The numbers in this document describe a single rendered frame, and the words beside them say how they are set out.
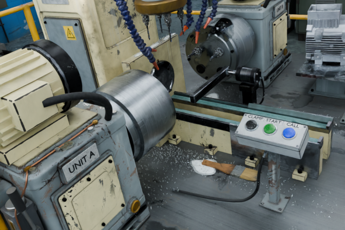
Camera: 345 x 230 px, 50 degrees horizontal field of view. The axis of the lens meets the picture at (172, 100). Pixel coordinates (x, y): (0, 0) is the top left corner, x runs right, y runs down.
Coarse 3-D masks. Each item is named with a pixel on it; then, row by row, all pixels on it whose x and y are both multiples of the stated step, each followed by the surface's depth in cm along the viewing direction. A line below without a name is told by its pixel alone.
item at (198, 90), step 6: (228, 66) 140; (222, 72) 136; (210, 78) 133; (216, 78) 133; (222, 78) 137; (204, 84) 129; (210, 84) 131; (216, 84) 134; (198, 90) 126; (204, 90) 128; (192, 96) 123; (198, 96) 125; (192, 102) 125
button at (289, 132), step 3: (285, 129) 91; (288, 129) 90; (291, 129) 90; (285, 132) 90; (288, 132) 90; (291, 132) 89; (294, 132) 89; (285, 135) 90; (288, 135) 89; (291, 135) 89; (294, 135) 89
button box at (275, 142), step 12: (264, 120) 96; (276, 120) 94; (240, 132) 96; (252, 132) 94; (264, 132) 93; (276, 132) 92; (300, 132) 89; (252, 144) 96; (264, 144) 93; (276, 144) 90; (288, 144) 88; (300, 144) 87; (300, 156) 89
